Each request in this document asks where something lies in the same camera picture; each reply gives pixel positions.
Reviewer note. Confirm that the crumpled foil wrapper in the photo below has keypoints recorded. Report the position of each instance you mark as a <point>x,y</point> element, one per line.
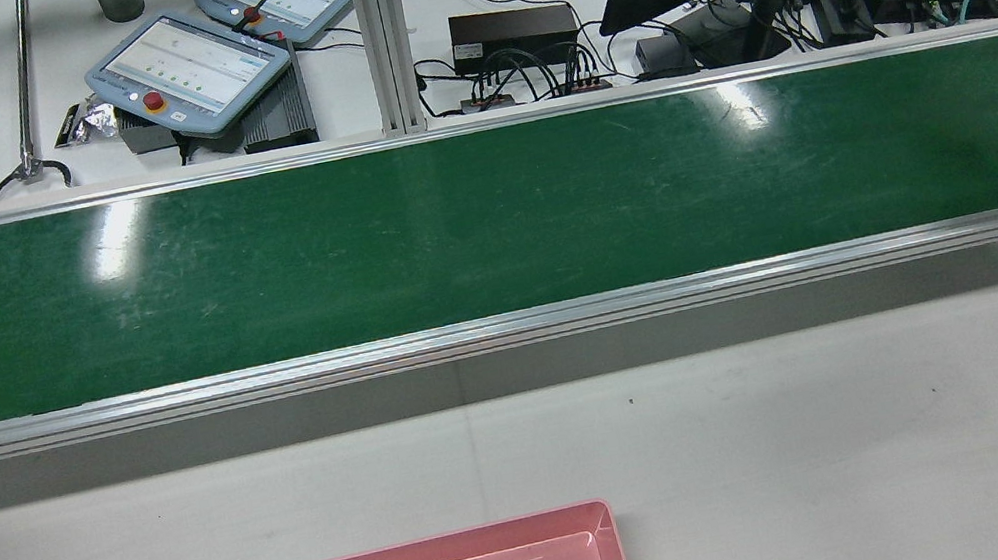
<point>89,120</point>

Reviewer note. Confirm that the black power supply box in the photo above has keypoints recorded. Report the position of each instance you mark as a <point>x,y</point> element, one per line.
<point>514,34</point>

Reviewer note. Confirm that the metal rod with hook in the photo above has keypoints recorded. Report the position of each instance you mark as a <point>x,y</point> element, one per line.
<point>24,86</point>

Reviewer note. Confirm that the small black adapter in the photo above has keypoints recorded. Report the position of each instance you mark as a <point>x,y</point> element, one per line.
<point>662,55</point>

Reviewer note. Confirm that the aluminium profile post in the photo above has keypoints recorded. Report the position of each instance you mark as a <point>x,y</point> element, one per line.
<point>384,36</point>

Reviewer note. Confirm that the black ribbed controller box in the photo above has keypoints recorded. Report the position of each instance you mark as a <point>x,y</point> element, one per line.
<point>279,114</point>

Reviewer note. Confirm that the green conveyor belt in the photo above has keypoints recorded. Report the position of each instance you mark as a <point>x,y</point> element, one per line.
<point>489,221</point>

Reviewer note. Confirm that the large grey teach pendant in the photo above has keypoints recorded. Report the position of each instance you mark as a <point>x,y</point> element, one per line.
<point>190,68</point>

